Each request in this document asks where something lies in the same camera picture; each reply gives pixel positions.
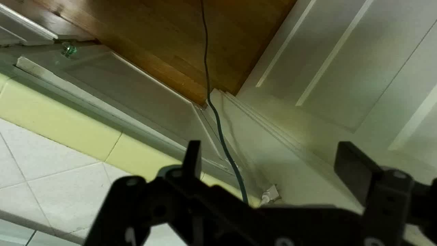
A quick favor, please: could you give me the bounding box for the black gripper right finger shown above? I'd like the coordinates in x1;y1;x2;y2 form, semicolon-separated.
333;141;437;238

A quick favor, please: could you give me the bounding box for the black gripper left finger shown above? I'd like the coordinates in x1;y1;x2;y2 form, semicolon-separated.
83;139;256;246

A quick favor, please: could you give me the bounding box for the white paneled door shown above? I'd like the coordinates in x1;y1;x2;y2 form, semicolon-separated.
236;0;437;183

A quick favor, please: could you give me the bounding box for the white plug connector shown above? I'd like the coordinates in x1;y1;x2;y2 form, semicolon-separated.
260;183;279;205

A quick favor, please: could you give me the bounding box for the black power cord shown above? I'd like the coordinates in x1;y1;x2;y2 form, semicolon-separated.
199;0;249;205

